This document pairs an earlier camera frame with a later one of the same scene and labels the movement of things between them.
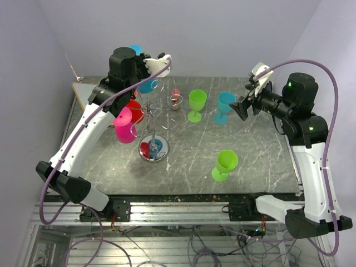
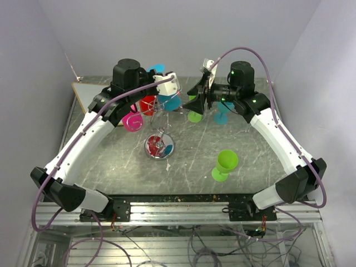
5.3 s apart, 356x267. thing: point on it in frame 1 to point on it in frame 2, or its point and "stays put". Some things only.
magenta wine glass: (126, 130) to (133, 120)
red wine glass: (136, 108) to (147, 104)
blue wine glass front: (149, 86) to (171, 103)
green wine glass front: (227, 160) stays put
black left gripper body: (142, 69) to (147, 78)
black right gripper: (241, 108) to (197, 104)
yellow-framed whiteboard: (83, 90) stays put
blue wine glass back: (224, 99) stays put
